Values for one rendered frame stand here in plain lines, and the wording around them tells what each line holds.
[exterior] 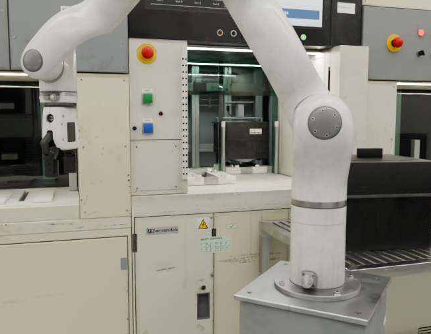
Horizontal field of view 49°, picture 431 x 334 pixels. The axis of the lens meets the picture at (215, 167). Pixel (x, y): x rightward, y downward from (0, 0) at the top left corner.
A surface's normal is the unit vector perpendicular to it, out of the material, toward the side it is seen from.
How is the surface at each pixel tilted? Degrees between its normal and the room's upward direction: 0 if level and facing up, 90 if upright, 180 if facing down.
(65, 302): 90
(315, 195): 93
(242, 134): 90
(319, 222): 90
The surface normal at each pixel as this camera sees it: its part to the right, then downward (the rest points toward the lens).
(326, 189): 0.09, 0.19
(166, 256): 0.29, 0.10
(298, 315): -0.47, 0.09
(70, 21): 0.31, -0.41
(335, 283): 0.51, 0.09
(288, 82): 0.17, 0.83
